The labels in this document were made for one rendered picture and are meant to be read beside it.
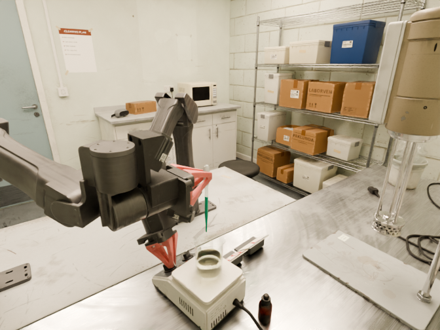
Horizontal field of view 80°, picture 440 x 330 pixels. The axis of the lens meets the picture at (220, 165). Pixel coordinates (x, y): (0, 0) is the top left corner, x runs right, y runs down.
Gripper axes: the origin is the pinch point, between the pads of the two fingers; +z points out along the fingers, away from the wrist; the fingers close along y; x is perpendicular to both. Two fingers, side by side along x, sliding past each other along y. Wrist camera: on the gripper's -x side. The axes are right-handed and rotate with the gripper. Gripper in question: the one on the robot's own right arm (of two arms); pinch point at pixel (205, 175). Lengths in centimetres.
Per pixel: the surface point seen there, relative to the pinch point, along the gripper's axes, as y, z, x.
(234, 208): 22, 37, 32
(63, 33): 284, 71, -43
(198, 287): -2.8, -4.6, 23.2
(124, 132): 220, 93, 51
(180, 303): 0.7, -6.7, 28.9
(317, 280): -17.1, 23.8, 31.2
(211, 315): -7.5, -5.1, 26.8
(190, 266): 2.9, -1.7, 23.3
